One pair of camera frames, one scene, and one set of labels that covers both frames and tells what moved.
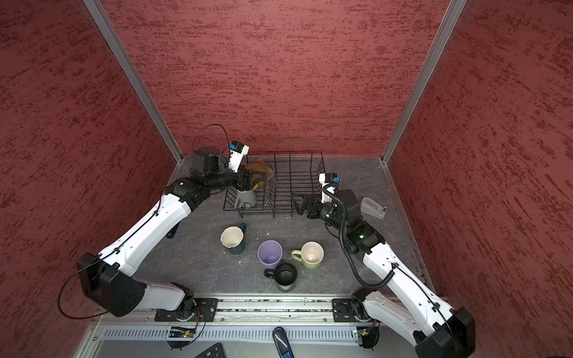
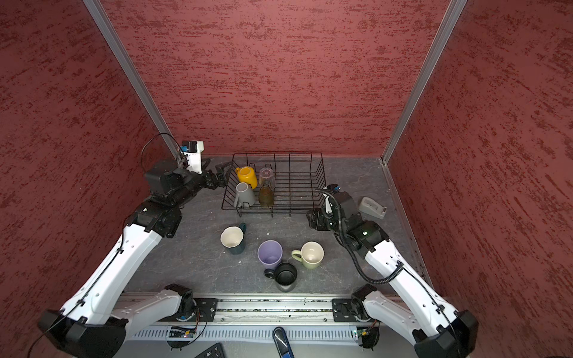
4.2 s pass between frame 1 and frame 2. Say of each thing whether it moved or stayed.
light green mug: stayed
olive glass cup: moved
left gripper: moved
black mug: stayed
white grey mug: stayed
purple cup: stayed
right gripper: moved
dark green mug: stayed
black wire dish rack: stayed
